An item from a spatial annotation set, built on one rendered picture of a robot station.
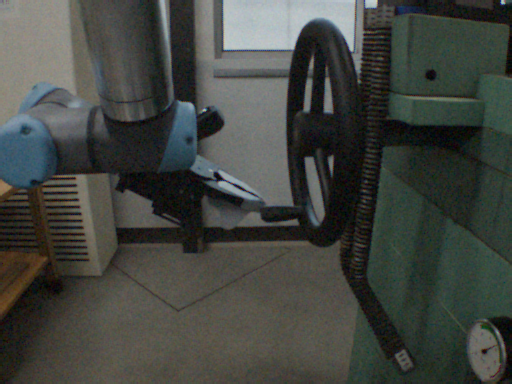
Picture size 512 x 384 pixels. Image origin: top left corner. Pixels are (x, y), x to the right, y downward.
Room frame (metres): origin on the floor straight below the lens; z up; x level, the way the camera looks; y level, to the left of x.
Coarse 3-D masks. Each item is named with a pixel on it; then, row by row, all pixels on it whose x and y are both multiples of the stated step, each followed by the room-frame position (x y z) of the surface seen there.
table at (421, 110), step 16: (480, 80) 0.46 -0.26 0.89; (496, 80) 0.43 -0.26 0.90; (400, 96) 0.46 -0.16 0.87; (416, 96) 0.45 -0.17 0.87; (432, 96) 0.46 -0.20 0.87; (480, 96) 0.45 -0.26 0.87; (496, 96) 0.42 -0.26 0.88; (400, 112) 0.46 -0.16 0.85; (416, 112) 0.43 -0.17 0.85; (432, 112) 0.43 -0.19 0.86; (448, 112) 0.44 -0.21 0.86; (464, 112) 0.44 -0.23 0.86; (480, 112) 0.44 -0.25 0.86; (496, 112) 0.42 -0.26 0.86; (496, 128) 0.42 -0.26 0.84
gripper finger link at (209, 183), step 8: (192, 176) 0.52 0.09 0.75; (200, 184) 0.51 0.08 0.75; (208, 184) 0.51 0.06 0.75; (216, 184) 0.52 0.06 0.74; (208, 192) 0.51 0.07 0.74; (216, 192) 0.51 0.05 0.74; (224, 192) 0.51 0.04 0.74; (232, 192) 0.52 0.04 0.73; (224, 200) 0.52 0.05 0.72; (232, 200) 0.52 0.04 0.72; (240, 200) 0.52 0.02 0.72
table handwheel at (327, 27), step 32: (320, 32) 0.46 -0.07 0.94; (320, 64) 0.50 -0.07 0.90; (352, 64) 0.42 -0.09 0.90; (288, 96) 0.64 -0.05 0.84; (320, 96) 0.51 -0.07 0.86; (352, 96) 0.39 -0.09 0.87; (288, 128) 0.64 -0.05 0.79; (320, 128) 0.50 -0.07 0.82; (352, 128) 0.38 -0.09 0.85; (384, 128) 0.52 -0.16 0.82; (416, 128) 0.52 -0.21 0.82; (288, 160) 0.63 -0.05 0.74; (320, 160) 0.48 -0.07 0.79; (352, 160) 0.38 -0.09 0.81; (352, 192) 0.38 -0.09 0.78; (320, 224) 0.43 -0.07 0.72
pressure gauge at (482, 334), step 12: (480, 324) 0.30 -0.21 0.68; (492, 324) 0.28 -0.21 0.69; (504, 324) 0.28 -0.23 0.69; (468, 336) 0.30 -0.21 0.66; (480, 336) 0.29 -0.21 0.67; (492, 336) 0.28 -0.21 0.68; (504, 336) 0.26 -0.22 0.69; (468, 348) 0.30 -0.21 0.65; (480, 348) 0.29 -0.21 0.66; (492, 348) 0.27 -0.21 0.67; (504, 348) 0.26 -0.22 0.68; (468, 360) 0.29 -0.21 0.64; (480, 360) 0.28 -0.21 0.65; (492, 360) 0.27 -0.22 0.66; (504, 360) 0.25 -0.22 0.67; (480, 372) 0.27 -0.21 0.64; (492, 372) 0.26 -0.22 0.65; (504, 372) 0.25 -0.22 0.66
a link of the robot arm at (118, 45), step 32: (96, 0) 0.33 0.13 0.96; (128, 0) 0.33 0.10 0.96; (160, 0) 0.36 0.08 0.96; (96, 32) 0.34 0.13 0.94; (128, 32) 0.34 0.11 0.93; (160, 32) 0.37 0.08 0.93; (96, 64) 0.36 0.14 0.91; (128, 64) 0.36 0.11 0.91; (160, 64) 0.38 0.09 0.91; (128, 96) 0.37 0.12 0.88; (160, 96) 0.39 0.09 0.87; (96, 128) 0.40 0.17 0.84; (128, 128) 0.39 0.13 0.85; (160, 128) 0.40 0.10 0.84; (192, 128) 0.42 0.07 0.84; (96, 160) 0.40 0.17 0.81; (128, 160) 0.41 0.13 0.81; (160, 160) 0.41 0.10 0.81; (192, 160) 0.42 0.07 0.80
